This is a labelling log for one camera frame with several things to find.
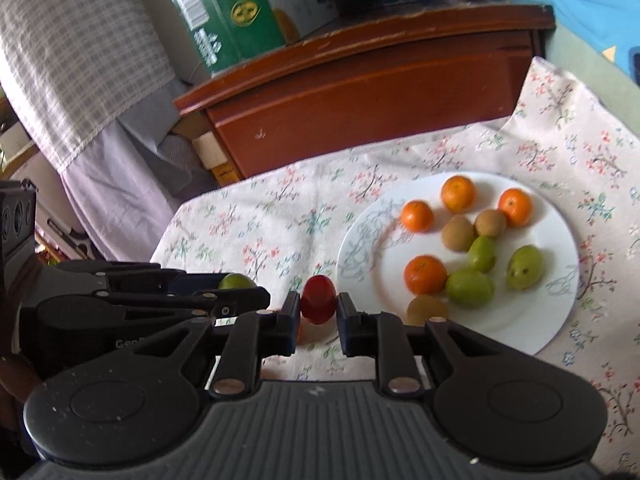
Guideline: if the orange tangerine bottom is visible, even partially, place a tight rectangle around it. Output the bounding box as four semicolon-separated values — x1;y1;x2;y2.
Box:
296;322;304;344

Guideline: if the small green fruit left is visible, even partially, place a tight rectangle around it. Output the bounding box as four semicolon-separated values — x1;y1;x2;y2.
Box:
217;273;256;290

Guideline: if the brown kiwi middle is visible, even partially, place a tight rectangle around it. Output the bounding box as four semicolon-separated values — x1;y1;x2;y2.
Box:
442;214;476;252

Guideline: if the white round plate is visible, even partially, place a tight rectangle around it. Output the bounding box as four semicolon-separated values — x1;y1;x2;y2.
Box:
335;174;579;354

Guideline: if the green milk carton box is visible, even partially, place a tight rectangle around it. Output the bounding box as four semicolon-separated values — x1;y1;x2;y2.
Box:
171;0;338;75

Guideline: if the small cardboard box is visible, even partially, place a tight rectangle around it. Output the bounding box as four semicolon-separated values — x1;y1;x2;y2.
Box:
192;132;239;186

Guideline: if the green round fruit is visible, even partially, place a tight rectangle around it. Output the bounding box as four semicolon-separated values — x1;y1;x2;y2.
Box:
468;235;497;273

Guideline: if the green fruit bottom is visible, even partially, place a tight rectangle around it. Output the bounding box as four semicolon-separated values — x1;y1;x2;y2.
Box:
445;269;495;308

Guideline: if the red cherry tomato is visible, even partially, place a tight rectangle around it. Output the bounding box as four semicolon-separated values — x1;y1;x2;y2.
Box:
300;274;337;325

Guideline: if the floral tablecloth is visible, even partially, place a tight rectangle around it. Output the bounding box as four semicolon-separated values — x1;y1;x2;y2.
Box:
153;61;639;473

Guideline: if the checkered grey cloth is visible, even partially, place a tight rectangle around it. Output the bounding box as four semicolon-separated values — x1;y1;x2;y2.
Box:
1;0;200;261

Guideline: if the brown kiwi left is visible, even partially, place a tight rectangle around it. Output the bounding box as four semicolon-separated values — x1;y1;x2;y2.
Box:
474;209;508;240

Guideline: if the brown wooden cabinet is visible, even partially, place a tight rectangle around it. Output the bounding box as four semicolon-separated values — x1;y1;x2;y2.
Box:
175;1;554;178

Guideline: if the large orange tangerine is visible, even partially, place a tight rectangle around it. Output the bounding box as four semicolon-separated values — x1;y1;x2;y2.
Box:
498;188;534;228

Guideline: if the orange tangerine top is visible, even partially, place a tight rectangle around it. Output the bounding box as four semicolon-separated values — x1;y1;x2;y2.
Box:
440;174;477;214

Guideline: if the large green mango fruit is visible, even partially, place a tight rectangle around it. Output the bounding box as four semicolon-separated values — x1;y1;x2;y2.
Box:
506;245;544;290

